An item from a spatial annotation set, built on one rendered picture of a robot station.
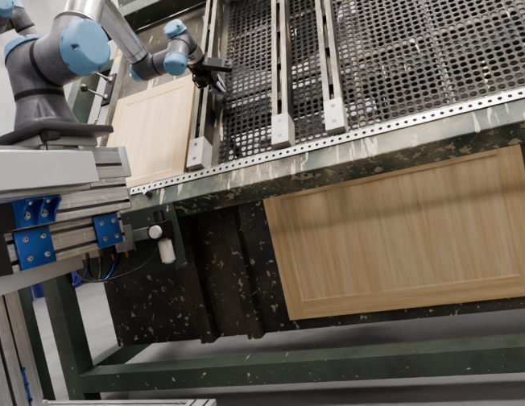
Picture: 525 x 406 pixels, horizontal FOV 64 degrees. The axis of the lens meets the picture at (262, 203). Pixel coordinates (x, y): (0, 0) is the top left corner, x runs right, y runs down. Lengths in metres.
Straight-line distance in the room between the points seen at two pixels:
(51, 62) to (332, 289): 1.19
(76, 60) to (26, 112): 0.18
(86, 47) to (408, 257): 1.21
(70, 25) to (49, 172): 0.36
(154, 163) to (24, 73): 0.74
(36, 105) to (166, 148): 0.74
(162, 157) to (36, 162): 0.92
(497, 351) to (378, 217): 0.55
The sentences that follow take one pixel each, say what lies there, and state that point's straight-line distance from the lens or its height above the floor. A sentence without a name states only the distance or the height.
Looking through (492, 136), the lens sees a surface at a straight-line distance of 1.36.
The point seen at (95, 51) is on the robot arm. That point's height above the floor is 1.18.
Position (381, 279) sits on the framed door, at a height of 0.37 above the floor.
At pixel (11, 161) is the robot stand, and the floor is 0.93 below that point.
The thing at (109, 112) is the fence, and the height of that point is 1.30.
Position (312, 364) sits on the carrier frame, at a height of 0.16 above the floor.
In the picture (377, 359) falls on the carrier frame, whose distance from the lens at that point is 1.50.
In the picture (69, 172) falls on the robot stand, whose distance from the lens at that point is 0.96.
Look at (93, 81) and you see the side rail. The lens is 2.56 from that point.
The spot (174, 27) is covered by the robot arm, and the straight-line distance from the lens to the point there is 1.59.
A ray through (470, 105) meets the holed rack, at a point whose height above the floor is 0.89.
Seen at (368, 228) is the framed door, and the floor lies 0.56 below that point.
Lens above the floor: 0.78
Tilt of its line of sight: 2 degrees down
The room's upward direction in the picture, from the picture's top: 13 degrees counter-clockwise
